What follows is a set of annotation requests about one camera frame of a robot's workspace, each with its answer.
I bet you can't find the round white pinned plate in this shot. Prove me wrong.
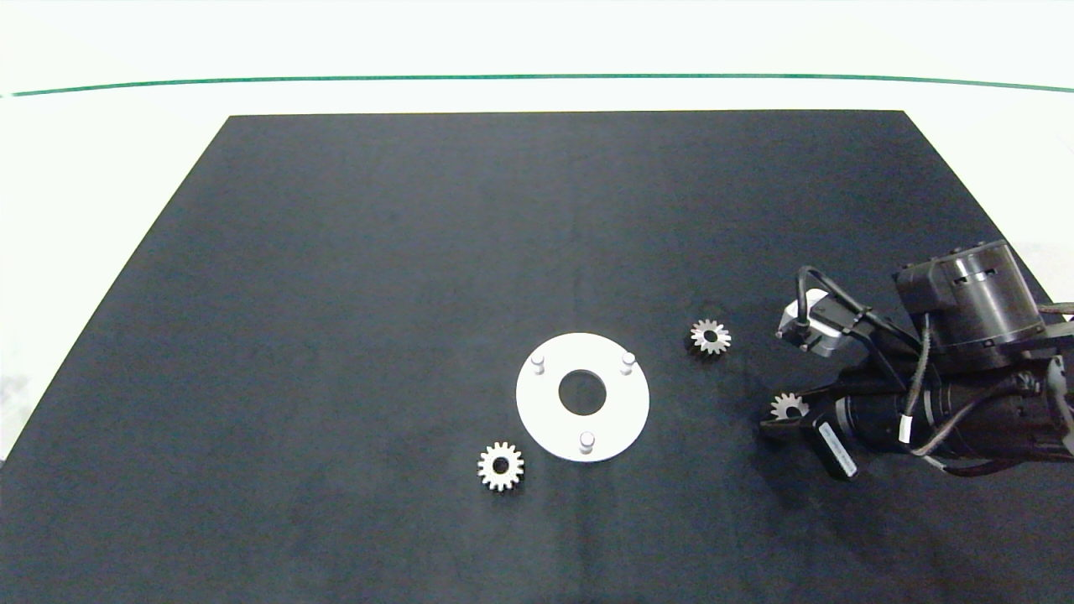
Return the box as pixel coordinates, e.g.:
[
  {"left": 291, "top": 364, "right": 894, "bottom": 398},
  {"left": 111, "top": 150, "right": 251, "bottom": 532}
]
[{"left": 515, "top": 332, "right": 651, "bottom": 463}]

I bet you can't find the dark rectangular work mat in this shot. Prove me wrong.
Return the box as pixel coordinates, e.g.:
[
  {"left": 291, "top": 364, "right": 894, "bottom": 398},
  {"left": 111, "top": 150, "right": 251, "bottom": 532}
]
[{"left": 0, "top": 110, "right": 1074, "bottom": 604}]

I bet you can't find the thin green tape line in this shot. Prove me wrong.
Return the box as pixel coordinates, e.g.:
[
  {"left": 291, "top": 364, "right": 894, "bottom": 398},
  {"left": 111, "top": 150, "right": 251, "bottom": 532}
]
[{"left": 0, "top": 74, "right": 1074, "bottom": 99}]

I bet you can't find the arm tagged black cable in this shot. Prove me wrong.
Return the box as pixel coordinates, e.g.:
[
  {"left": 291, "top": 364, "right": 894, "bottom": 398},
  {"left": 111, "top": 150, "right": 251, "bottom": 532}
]
[{"left": 896, "top": 312, "right": 934, "bottom": 450}]

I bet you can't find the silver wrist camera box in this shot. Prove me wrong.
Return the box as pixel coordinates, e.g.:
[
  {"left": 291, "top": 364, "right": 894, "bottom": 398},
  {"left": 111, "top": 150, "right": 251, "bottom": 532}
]
[{"left": 776, "top": 289, "right": 865, "bottom": 362}]

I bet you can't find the arm thin cable loop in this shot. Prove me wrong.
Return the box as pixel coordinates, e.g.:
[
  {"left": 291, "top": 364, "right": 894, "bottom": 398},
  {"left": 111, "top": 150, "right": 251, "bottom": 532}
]
[{"left": 906, "top": 373, "right": 1074, "bottom": 479}]

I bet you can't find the camera black cable loop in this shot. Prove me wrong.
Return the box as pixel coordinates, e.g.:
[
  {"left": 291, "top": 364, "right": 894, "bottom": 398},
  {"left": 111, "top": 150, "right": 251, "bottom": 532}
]
[{"left": 795, "top": 265, "right": 924, "bottom": 353}]

